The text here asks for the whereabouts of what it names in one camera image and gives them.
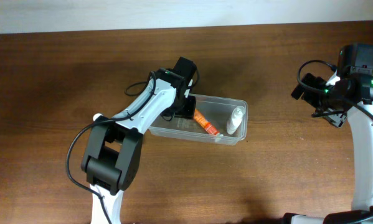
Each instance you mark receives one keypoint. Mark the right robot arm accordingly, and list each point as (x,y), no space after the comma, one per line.
(347,99)

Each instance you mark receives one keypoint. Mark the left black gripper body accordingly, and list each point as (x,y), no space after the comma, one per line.
(183,107)

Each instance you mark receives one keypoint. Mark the orange tablet tube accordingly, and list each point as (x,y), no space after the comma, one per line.
(205,124)

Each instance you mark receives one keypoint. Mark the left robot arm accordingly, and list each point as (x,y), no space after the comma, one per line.
(112,156)

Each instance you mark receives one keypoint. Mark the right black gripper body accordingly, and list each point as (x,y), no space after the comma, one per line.
(325,106)

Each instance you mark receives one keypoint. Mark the dark bottle white cap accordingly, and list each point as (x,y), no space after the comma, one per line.
(96,116)

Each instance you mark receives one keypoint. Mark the clear plastic container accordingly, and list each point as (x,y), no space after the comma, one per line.
(216,110)

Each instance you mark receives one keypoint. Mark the white spray bottle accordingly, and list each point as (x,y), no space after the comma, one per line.
(235,119)

